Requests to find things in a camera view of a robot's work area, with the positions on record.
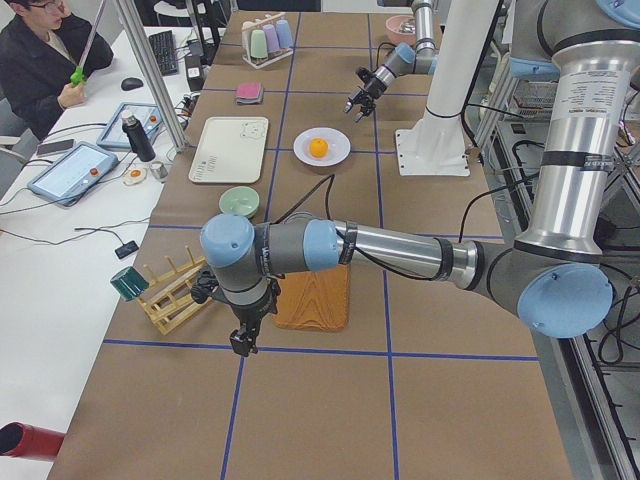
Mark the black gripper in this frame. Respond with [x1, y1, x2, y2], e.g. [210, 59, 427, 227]
[229, 284, 278, 356]
[344, 67, 387, 123]

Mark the white round plate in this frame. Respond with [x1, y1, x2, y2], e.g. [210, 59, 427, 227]
[293, 127, 351, 167]

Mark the orange fruit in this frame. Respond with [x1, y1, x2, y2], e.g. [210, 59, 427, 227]
[309, 138, 329, 159]

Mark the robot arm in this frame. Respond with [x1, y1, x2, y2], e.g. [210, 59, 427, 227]
[191, 1, 639, 356]
[344, 0, 438, 122]

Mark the wooden tray board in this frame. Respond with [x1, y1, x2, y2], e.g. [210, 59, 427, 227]
[272, 265, 350, 332]

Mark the cream bear tray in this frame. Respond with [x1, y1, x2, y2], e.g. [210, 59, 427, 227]
[188, 116, 269, 184]

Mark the wooden dish rack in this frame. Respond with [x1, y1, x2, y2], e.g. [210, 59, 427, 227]
[135, 246, 211, 335]

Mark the pink bowl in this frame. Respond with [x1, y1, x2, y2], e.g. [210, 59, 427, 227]
[385, 15, 416, 45]

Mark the pink and grey cloth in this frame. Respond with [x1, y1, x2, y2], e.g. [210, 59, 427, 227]
[235, 82, 264, 105]

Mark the purple tumbler cup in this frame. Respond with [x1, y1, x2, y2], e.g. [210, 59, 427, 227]
[262, 24, 280, 55]

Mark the blue tumbler cup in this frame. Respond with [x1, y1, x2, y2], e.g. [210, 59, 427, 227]
[275, 18, 293, 49]

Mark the green tumbler cup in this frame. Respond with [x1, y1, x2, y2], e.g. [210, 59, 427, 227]
[250, 29, 268, 63]

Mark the dark green mug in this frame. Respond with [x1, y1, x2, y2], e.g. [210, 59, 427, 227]
[110, 266, 149, 301]

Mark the mint green bowl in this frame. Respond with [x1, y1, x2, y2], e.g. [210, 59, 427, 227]
[219, 186, 260, 219]

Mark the small black device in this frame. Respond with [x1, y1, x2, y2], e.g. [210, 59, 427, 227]
[115, 241, 139, 260]

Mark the small metal cup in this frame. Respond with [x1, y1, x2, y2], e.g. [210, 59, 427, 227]
[149, 161, 168, 182]

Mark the fried egg toy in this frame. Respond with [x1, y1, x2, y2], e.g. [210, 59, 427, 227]
[123, 168, 148, 186]

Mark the black keyboard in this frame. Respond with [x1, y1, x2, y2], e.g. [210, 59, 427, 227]
[148, 30, 179, 76]

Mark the black water bottle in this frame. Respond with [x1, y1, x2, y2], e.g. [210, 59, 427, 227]
[121, 109, 156, 162]

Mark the black computer mouse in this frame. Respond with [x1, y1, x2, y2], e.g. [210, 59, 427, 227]
[120, 77, 144, 92]

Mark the teach pendant tablet far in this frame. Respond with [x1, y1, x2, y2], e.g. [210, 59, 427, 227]
[96, 103, 163, 151]

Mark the teach pendant tablet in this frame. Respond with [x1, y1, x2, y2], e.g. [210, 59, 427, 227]
[96, 103, 163, 151]
[27, 142, 119, 206]

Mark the teach pendant tablet near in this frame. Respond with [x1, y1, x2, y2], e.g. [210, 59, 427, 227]
[27, 142, 119, 206]

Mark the red cylinder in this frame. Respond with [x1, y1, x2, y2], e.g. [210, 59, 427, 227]
[1, 422, 65, 461]

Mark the smartphone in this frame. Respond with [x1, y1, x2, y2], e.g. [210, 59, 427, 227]
[36, 139, 75, 157]

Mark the seated person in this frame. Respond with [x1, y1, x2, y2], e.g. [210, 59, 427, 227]
[1, 1, 113, 140]

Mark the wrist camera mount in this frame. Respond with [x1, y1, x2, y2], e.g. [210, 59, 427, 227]
[190, 269, 219, 304]

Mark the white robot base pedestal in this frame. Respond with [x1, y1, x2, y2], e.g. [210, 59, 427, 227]
[396, 0, 501, 176]

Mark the white wire cup rack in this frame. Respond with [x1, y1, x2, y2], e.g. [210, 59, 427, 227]
[241, 12, 294, 69]

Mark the aluminium frame post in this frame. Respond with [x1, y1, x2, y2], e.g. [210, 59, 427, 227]
[114, 0, 188, 153]

